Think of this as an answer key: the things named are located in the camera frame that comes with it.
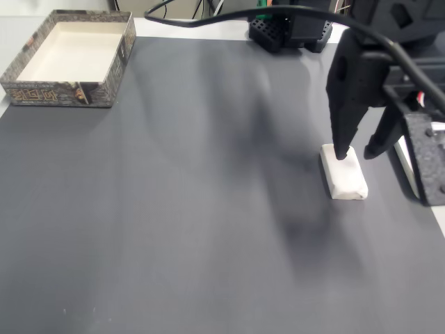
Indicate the white block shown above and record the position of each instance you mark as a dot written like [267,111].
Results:
[347,181]

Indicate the stone-patterned cardboard box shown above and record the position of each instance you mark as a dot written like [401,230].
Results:
[104,94]

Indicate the white tray with round dimples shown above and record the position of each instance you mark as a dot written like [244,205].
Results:
[405,160]

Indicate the green clamp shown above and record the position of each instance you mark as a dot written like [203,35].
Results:
[264,2]

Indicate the grey table mat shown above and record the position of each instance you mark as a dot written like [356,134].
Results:
[174,208]

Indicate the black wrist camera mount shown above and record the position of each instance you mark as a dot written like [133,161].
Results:
[424,156]

